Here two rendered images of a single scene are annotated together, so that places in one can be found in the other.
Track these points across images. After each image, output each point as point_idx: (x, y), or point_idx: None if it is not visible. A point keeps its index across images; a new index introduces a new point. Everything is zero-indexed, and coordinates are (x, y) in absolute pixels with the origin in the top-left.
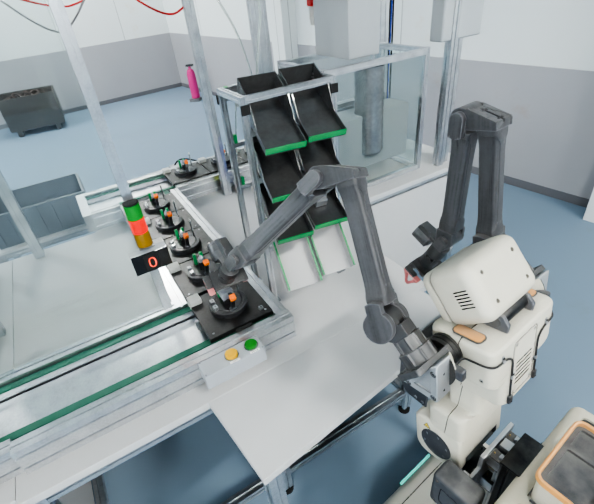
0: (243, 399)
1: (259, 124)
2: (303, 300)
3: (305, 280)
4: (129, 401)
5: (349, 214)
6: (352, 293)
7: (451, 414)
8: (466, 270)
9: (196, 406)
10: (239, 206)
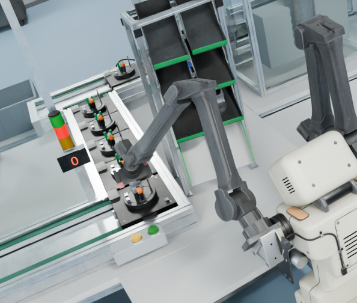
0: (145, 275)
1: (152, 42)
2: (213, 195)
3: (208, 175)
4: (56, 272)
5: (201, 118)
6: (259, 188)
7: (312, 290)
8: (285, 161)
9: (108, 279)
10: (151, 110)
